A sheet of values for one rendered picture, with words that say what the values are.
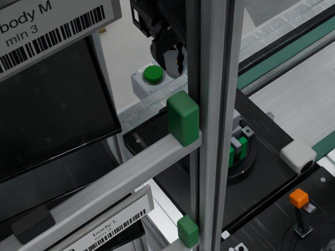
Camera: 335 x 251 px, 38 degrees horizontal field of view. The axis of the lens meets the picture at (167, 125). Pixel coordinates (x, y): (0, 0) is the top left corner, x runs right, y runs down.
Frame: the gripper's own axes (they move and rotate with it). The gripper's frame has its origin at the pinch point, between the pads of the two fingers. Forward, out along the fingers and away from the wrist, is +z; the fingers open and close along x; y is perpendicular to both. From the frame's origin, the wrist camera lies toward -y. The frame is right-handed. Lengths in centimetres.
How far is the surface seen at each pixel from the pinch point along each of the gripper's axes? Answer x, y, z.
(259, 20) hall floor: -105, 78, 107
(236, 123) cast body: -1.3, -13.2, 0.8
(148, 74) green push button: -0.4, 11.0, 10.2
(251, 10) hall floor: -107, 86, 107
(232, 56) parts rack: 20, -33, -46
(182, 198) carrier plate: 10.7, -14.5, 10.4
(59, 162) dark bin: 26.3, -13.3, -16.5
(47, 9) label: 28, -33, -53
